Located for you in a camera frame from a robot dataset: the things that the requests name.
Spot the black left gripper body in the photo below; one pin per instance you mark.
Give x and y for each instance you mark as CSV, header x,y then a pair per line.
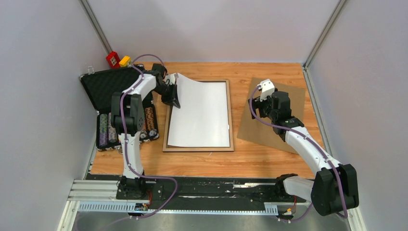
x,y
166,91

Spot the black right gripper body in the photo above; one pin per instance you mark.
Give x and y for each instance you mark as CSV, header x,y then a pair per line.
x,y
264,108

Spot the sunflower photo print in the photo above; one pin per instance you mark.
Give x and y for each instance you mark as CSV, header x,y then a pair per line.
x,y
200,111

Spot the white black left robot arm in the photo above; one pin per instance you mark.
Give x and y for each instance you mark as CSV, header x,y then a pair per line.
x,y
128,117

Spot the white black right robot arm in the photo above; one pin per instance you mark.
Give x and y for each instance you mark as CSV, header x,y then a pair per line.
x,y
334,190

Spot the brown cardboard backing board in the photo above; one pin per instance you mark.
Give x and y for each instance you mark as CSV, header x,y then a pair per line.
x,y
256,132

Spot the brown orange chip stack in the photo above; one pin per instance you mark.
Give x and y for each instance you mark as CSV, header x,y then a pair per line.
x,y
150,122

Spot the yellow toy block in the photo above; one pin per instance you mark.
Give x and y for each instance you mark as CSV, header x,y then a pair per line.
x,y
125,61

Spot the red toy house block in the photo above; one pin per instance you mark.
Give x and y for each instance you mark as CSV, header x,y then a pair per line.
x,y
113,60

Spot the black poker chip case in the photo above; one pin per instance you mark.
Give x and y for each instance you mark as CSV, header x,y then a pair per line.
x,y
99,86

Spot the grey pink chip stack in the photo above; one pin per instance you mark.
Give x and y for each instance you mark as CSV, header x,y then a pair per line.
x,y
112,135

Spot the green purple chip stack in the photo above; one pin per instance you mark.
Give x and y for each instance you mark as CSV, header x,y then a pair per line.
x,y
103,130

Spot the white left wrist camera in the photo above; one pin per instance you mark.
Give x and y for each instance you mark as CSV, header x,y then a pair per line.
x,y
171,79

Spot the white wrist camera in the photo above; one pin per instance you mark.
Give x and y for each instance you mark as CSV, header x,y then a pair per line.
x,y
267,88
171,79

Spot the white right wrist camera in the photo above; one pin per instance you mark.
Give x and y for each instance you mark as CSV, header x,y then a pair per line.
x,y
267,88

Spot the wooden picture frame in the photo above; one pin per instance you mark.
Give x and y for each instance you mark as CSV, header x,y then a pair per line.
x,y
229,118

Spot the aluminium rail frame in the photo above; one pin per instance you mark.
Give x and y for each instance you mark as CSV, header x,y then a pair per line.
x,y
103,191

